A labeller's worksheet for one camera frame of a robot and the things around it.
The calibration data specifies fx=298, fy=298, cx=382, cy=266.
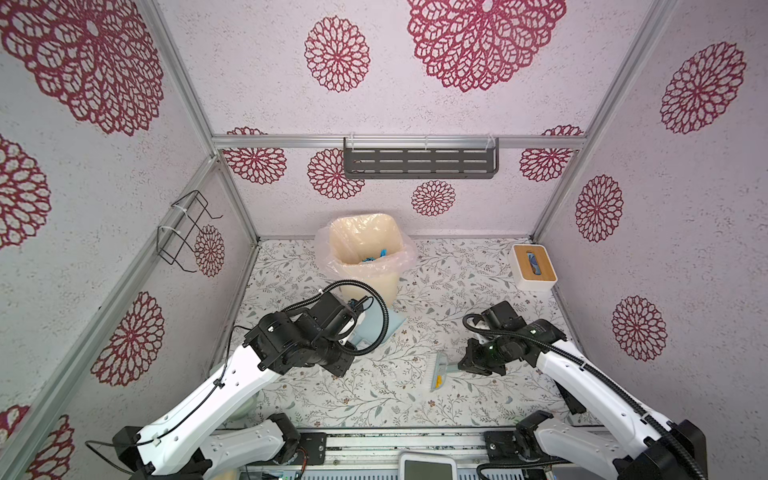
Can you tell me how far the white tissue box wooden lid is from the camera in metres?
1.05

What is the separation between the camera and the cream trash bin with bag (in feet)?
2.65

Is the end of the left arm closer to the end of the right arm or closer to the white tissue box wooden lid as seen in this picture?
the end of the right arm

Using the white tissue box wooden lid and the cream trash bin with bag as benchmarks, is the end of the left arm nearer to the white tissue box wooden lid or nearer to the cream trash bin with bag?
the cream trash bin with bag

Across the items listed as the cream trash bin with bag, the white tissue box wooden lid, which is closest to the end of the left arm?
the cream trash bin with bag

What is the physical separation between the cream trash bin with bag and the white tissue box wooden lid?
455 mm
